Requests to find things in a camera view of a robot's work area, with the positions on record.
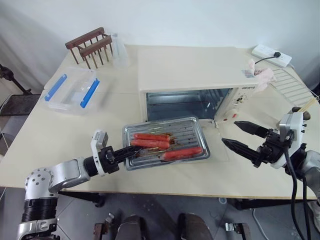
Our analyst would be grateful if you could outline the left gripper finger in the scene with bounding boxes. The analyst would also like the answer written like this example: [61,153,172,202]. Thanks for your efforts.
[116,146,141,155]
[119,149,143,163]

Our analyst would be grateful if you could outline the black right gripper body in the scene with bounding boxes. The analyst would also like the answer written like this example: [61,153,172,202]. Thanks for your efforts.
[252,128,291,168]

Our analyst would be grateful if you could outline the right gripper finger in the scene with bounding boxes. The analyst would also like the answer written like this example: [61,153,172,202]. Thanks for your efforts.
[221,137,261,165]
[234,120,270,138]

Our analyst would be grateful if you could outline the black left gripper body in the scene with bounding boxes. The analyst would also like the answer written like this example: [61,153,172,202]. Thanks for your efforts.
[98,146,126,175]

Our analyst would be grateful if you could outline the silver metal baking tray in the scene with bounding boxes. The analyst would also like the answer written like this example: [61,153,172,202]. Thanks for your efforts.
[121,116,211,172]

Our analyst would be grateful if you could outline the red sausage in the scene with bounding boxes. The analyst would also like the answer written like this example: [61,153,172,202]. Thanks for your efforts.
[130,139,171,150]
[161,146,203,161]
[133,133,171,142]

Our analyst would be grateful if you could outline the glass toaster oven door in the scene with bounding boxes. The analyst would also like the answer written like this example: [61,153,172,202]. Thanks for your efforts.
[143,117,230,163]

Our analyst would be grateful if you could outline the cream toaster oven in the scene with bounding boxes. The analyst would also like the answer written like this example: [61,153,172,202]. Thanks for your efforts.
[136,47,260,128]

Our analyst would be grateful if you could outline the brown skewered food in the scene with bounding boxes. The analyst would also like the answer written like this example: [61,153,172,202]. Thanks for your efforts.
[291,106,312,121]

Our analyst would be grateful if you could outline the pink cloth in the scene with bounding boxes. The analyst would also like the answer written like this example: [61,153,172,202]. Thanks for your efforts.
[247,57,277,92]

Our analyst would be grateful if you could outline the bamboo skewers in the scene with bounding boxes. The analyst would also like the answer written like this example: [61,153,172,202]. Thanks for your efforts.
[298,96,320,113]

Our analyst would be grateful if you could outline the caster wheel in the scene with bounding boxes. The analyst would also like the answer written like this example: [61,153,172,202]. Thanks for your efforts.
[224,221,251,240]
[93,212,123,240]

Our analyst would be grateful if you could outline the dark rounded shape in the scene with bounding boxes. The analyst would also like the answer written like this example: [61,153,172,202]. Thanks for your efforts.
[117,214,147,240]
[177,212,208,240]

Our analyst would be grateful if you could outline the white power strip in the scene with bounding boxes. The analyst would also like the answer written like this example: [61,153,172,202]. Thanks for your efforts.
[251,44,293,67]

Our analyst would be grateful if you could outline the clear container with blue clips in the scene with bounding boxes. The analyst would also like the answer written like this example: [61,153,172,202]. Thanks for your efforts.
[43,66,101,116]

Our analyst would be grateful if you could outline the clear glass bottle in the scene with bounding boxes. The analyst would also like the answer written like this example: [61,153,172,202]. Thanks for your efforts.
[109,32,130,68]

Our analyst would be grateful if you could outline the brown wooden rack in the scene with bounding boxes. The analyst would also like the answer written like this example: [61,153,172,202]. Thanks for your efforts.
[64,26,113,70]

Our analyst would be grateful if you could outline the black metal stand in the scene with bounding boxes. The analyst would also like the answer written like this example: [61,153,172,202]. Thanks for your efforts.
[0,63,42,117]

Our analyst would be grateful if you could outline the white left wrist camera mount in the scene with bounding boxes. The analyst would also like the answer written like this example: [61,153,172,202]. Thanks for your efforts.
[89,129,110,177]

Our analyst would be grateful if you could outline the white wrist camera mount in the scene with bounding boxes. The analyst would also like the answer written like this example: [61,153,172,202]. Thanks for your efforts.
[89,129,110,177]
[271,111,308,170]

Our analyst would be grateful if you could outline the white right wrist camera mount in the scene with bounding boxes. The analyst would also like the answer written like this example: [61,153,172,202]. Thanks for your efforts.
[271,111,308,170]

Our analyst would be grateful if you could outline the black table frame bar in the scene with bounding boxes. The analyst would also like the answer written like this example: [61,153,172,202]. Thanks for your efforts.
[233,198,320,211]
[58,191,106,208]

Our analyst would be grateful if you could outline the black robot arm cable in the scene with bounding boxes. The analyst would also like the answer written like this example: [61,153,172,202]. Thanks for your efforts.
[283,131,301,240]
[301,172,312,240]

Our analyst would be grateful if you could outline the white wire oven rack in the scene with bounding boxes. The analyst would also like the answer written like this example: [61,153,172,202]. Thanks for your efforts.
[268,67,316,107]

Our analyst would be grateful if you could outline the black plug with cable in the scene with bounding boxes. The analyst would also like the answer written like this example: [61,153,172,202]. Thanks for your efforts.
[253,51,283,65]

